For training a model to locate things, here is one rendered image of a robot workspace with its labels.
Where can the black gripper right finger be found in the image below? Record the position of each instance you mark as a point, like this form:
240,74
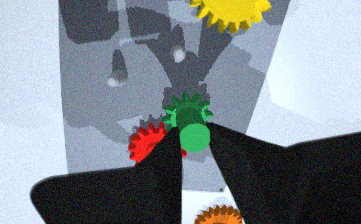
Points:
268,182

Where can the green gear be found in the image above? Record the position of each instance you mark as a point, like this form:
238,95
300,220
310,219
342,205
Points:
190,118

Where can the orange gear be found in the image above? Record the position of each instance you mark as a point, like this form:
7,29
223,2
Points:
219,216

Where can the grey board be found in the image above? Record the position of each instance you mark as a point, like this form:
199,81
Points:
121,61

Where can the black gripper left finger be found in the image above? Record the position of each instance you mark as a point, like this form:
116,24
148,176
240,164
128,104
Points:
150,190

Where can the red gear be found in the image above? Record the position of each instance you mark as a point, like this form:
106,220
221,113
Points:
143,143

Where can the yellow gear with black stripe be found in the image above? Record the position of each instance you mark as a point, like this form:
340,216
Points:
231,12

